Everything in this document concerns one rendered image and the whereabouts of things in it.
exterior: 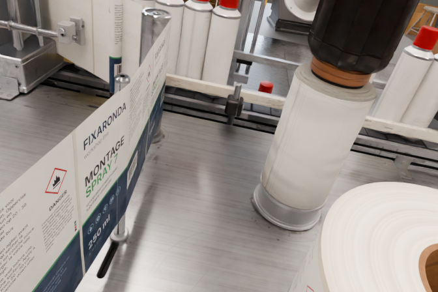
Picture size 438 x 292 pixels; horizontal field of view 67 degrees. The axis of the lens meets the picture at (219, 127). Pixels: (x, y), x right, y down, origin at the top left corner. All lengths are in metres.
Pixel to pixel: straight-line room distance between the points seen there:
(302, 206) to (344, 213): 0.15
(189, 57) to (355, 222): 0.47
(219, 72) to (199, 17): 0.11
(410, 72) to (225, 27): 0.34
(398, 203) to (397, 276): 0.07
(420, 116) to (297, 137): 0.40
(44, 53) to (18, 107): 0.11
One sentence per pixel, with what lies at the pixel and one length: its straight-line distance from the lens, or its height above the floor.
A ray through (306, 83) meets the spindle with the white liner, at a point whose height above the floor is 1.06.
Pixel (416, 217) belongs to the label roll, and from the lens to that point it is 0.29.
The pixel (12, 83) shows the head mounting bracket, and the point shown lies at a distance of 0.64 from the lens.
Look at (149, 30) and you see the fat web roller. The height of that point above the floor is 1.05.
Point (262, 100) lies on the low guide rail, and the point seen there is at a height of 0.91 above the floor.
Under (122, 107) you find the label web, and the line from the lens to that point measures 0.27.
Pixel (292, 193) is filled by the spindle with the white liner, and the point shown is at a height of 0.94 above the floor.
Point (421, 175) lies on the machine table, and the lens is 0.76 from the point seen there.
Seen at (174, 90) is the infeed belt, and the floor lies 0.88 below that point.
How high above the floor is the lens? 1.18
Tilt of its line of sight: 32 degrees down
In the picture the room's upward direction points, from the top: 12 degrees clockwise
